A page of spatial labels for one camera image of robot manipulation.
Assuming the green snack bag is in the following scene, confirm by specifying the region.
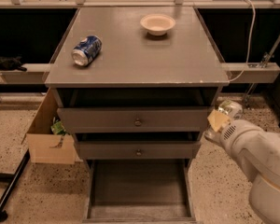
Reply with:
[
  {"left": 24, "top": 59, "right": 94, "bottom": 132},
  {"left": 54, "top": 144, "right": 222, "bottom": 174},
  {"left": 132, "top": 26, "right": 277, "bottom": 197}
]
[{"left": 50, "top": 119, "right": 66, "bottom": 135}]

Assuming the white paper bowl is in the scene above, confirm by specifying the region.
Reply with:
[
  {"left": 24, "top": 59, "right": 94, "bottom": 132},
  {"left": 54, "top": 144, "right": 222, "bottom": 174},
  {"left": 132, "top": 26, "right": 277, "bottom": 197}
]
[{"left": 140, "top": 14, "right": 175, "bottom": 36}]

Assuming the cardboard box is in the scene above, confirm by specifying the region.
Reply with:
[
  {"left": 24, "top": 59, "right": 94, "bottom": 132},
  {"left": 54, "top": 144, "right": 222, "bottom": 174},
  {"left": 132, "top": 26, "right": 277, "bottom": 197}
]
[{"left": 26, "top": 90, "right": 77, "bottom": 164}]

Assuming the blue soda can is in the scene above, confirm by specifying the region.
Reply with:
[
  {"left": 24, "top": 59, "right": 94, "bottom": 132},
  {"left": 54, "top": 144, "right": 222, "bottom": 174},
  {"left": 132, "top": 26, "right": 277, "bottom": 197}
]
[{"left": 72, "top": 35, "right": 103, "bottom": 66}]

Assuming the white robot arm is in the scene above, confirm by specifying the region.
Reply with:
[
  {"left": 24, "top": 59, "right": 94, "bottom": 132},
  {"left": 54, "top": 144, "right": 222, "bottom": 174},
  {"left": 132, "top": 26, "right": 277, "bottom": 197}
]
[{"left": 207, "top": 110, "right": 280, "bottom": 224}]

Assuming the metal support strut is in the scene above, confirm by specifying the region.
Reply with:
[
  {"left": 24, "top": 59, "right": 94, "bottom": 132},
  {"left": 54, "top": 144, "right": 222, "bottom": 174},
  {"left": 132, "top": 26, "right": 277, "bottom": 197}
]
[{"left": 259, "top": 34, "right": 280, "bottom": 68}]

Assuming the white cable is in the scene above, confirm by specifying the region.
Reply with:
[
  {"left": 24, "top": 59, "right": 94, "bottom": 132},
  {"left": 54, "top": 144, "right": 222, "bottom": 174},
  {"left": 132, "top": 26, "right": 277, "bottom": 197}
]
[{"left": 228, "top": 0, "right": 257, "bottom": 83}]

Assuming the grey top drawer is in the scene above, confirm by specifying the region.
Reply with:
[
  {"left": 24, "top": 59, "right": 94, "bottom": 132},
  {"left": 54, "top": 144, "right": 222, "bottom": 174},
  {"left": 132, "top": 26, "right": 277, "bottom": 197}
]
[{"left": 57, "top": 107, "right": 208, "bottom": 133}]

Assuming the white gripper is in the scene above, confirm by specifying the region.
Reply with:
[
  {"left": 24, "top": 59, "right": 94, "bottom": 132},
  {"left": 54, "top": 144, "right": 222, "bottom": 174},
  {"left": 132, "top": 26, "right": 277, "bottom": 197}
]
[{"left": 204, "top": 110, "right": 264, "bottom": 160}]

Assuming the grey drawer cabinet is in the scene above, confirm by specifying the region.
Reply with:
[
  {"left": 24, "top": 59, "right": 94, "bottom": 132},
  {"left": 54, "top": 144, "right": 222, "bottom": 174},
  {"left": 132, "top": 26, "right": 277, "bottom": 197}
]
[{"left": 44, "top": 6, "right": 231, "bottom": 170}]

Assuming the black floor rail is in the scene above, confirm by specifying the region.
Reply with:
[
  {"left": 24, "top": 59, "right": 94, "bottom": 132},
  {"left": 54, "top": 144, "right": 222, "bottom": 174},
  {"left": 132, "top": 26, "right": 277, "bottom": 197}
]
[{"left": 0, "top": 151, "right": 30, "bottom": 222}]

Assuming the black object on ledge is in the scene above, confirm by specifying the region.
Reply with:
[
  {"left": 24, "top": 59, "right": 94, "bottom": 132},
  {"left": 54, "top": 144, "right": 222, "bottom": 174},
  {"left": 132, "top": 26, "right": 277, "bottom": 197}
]
[{"left": 0, "top": 56, "right": 27, "bottom": 72}]

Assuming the grey bottom drawer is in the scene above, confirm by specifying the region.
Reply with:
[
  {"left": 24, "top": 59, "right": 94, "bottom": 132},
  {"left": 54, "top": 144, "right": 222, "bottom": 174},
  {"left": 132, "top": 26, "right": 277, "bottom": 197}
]
[{"left": 83, "top": 160, "right": 196, "bottom": 224}]

